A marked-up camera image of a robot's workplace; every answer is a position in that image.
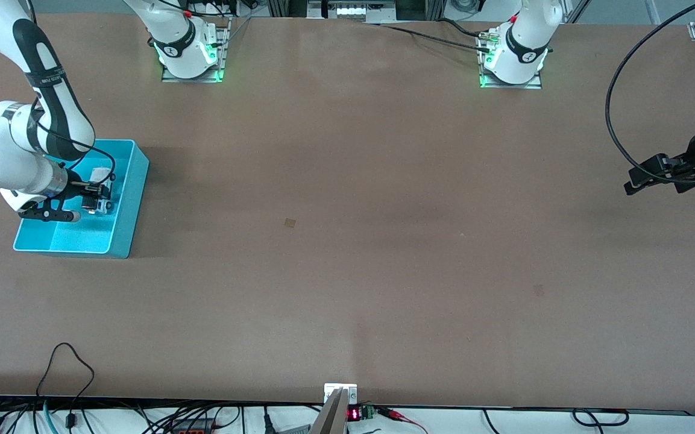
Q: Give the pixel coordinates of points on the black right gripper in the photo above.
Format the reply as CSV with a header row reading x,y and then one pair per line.
x,y
76,189

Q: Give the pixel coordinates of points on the white jeep toy black roof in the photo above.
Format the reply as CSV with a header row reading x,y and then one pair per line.
x,y
99,176

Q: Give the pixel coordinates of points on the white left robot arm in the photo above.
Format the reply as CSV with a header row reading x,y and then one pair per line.
x,y
519,42

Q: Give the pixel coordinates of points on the teal plastic bin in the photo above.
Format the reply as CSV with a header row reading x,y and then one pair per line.
x,y
124,229

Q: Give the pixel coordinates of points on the metal control device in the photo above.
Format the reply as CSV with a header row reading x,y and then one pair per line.
x,y
353,11

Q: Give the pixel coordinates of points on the red LED display module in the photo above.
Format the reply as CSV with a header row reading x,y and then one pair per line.
x,y
354,414

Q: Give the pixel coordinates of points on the red clip lead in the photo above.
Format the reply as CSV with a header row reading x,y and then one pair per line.
x,y
396,413

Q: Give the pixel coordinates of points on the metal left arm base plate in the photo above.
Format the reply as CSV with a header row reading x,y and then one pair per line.
x,y
531,85

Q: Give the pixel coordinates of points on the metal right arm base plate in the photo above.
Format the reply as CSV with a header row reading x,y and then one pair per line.
x,y
222,57

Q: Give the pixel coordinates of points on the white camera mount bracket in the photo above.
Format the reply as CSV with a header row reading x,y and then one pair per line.
x,y
350,392

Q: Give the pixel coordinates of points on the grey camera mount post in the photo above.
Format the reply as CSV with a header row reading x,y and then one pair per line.
x,y
330,419

